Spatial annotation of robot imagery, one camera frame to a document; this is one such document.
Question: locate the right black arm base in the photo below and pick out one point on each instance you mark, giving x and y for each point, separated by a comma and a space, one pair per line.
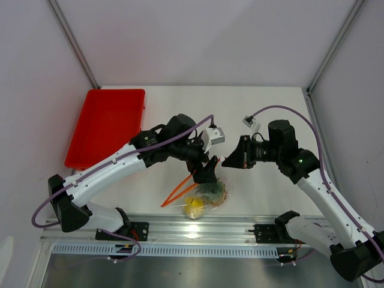
275, 233

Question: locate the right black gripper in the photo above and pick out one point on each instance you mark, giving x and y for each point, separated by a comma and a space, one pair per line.
242, 157

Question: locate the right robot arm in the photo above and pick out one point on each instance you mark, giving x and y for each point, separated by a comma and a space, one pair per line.
353, 246

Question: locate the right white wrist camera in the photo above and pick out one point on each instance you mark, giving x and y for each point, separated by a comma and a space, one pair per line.
252, 124

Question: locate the clear zip top bag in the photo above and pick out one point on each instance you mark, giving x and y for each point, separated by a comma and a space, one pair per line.
187, 187

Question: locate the white slotted cable duct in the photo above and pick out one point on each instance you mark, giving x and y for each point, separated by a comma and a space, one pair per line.
167, 250

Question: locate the aluminium mounting rail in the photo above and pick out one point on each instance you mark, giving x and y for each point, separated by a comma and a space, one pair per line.
175, 230

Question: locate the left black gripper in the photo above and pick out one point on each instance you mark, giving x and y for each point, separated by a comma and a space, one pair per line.
207, 173

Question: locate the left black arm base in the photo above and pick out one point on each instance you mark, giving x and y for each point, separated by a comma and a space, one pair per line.
135, 230

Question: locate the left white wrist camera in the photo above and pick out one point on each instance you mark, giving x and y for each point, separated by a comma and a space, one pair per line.
212, 136

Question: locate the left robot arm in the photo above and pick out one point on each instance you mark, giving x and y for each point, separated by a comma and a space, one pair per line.
177, 139

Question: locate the toy pineapple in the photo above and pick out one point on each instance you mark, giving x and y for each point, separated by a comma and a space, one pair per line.
213, 194

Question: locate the yellow toy lemon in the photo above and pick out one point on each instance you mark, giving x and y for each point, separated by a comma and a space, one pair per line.
194, 207

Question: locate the red plastic bin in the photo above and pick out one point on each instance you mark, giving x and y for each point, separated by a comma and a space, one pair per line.
109, 118

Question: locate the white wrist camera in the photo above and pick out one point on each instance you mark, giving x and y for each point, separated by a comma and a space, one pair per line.
252, 124
212, 136

